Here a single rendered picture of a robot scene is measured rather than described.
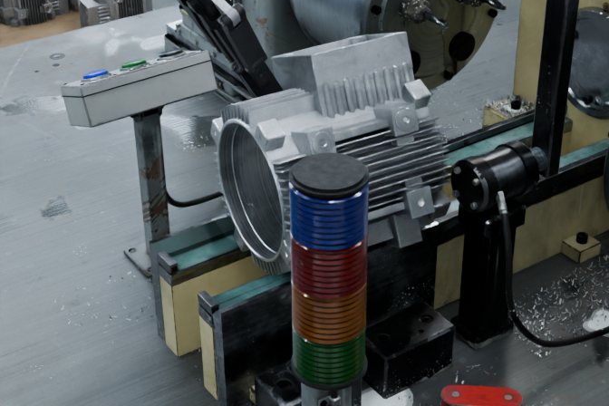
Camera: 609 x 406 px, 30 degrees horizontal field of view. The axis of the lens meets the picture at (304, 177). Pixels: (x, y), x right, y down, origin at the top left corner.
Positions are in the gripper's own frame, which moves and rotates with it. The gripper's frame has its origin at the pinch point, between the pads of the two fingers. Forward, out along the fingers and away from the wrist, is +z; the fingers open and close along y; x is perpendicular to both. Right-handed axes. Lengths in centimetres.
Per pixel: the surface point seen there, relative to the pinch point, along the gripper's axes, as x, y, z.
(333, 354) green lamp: 17.1, -38.6, -5.4
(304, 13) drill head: -18.1, 28.7, 19.8
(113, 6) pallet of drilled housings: -28, 217, 113
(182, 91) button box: 5.2, 13.4, 4.0
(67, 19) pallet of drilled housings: -17, 242, 120
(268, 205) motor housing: 7.9, -2.1, 12.7
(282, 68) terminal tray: -2.9, -0.1, 0.9
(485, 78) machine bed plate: -40, 31, 58
